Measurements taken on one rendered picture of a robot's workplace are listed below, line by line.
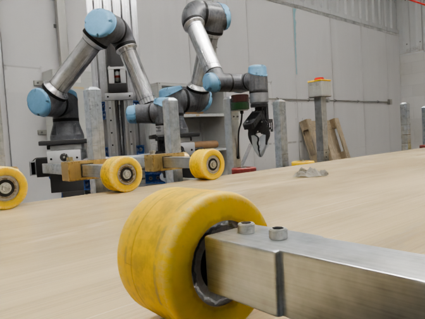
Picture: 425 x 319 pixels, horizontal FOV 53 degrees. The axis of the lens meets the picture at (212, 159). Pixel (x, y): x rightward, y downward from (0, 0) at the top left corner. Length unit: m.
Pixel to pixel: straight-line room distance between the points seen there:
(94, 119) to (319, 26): 6.11
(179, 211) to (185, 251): 0.02
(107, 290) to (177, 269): 0.13
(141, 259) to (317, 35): 6.81
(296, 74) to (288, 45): 0.43
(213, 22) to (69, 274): 1.69
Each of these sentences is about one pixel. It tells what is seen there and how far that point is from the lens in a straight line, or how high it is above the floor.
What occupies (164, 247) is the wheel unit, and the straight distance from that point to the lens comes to 0.22.
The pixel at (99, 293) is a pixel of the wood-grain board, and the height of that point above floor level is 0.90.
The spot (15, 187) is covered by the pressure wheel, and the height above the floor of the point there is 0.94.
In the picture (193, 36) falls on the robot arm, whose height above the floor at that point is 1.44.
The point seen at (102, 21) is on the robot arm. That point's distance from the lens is 1.81.
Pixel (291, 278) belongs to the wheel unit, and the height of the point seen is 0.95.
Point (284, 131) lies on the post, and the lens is 1.64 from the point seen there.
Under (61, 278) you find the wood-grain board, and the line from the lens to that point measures 0.39.
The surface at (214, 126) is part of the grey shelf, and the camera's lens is 4.74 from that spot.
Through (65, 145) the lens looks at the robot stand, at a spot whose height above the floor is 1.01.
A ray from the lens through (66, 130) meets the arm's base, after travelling 2.02.
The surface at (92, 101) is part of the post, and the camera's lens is 1.18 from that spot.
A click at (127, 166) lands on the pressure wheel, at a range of 0.96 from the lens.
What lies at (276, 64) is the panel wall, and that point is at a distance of 6.07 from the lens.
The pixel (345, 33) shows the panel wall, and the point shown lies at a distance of 7.76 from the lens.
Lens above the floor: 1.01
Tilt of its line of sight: 3 degrees down
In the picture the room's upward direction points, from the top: 3 degrees counter-clockwise
